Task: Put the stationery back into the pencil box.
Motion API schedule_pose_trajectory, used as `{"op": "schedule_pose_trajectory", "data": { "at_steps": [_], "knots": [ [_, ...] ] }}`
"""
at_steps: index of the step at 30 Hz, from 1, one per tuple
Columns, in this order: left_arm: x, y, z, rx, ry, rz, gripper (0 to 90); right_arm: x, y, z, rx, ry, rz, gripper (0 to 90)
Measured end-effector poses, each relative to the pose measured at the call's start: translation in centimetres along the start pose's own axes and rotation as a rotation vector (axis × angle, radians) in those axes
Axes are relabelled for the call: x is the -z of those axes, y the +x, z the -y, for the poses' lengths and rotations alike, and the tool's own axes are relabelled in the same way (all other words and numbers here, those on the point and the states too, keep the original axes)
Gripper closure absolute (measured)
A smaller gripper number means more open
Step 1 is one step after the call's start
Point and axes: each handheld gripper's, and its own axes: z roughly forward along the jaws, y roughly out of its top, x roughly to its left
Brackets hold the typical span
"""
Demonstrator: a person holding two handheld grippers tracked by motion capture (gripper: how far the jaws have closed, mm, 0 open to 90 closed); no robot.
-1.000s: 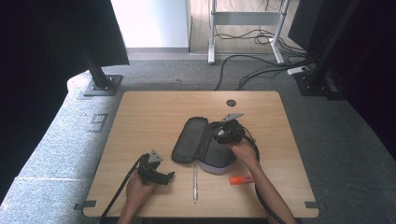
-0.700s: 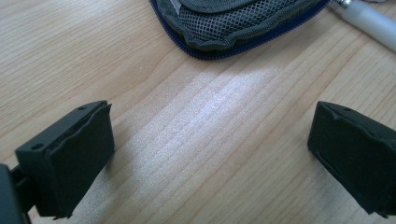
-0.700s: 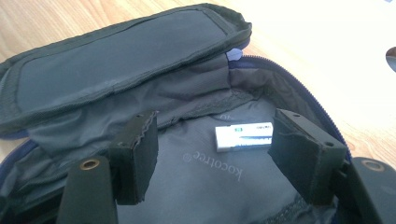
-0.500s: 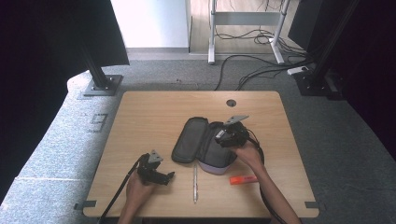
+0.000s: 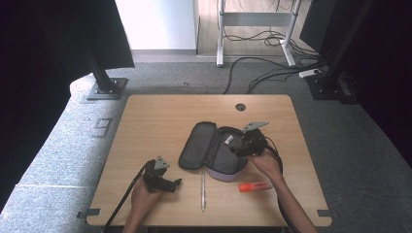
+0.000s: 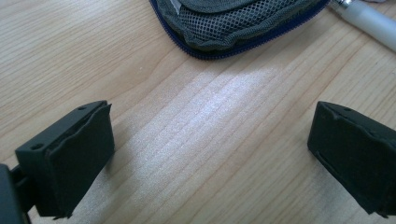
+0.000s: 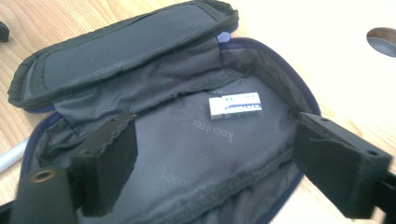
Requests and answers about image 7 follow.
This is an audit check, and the silver pen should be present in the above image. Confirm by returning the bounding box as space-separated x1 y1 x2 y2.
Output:
0 137 30 175

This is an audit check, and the round table cable grommet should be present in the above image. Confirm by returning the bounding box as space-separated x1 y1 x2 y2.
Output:
366 27 396 59

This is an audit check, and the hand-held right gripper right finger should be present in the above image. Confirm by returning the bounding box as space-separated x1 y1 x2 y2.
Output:
293 111 393 219

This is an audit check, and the white eraser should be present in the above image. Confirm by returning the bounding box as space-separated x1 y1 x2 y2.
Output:
208 91 263 121

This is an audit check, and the dark grey zip pencil case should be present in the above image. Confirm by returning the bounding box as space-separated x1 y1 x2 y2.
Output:
7 0 322 224

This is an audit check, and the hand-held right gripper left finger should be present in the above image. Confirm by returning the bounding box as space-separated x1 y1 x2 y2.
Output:
68 112 139 218

